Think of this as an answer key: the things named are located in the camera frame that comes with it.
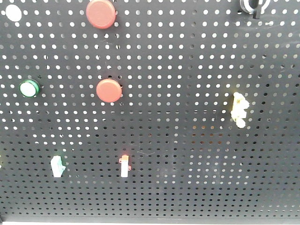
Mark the lower red push button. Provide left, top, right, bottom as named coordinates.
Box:
left=96, top=79, right=122, bottom=103

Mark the red push button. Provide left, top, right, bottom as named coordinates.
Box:
left=86, top=0, right=116, bottom=29
left=96, top=79, right=122, bottom=103

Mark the upper red push button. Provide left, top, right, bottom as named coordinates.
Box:
left=86, top=0, right=116, bottom=29

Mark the green push button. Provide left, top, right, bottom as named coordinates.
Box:
left=19, top=79, right=41, bottom=98

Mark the black perforated pegboard panel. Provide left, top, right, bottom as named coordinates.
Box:
left=0, top=0, right=300, bottom=224

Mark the white red-tipped rocker switch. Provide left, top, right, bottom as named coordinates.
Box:
left=119, top=155, right=131, bottom=178

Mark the yellow toggle switch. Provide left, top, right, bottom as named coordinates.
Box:
left=231, top=92, right=250, bottom=128

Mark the white green-tipped rocker switch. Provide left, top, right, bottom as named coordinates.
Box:
left=50, top=156, right=66, bottom=178

